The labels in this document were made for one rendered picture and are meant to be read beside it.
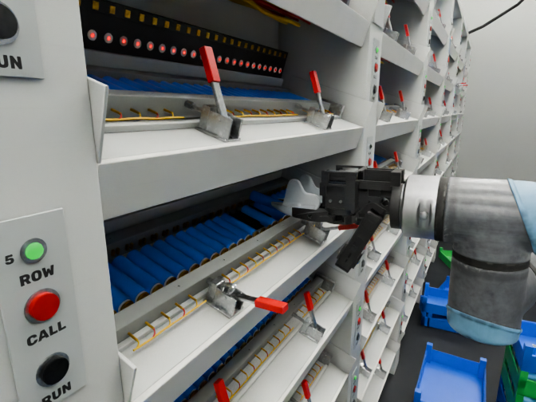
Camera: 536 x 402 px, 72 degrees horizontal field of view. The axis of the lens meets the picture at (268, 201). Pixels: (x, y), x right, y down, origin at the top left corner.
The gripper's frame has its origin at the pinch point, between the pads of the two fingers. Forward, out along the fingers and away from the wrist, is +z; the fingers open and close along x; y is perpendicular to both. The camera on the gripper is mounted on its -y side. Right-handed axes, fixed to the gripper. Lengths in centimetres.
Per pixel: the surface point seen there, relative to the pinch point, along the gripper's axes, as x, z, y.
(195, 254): 21.0, 1.7, -1.6
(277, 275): 13.2, -5.8, -6.3
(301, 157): 6.8, -6.8, 9.5
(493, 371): -114, -45, -97
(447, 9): -161, -11, 64
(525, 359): -58, -46, -53
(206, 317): 26.8, -4.3, -5.8
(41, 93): 42.7, -7.2, 16.9
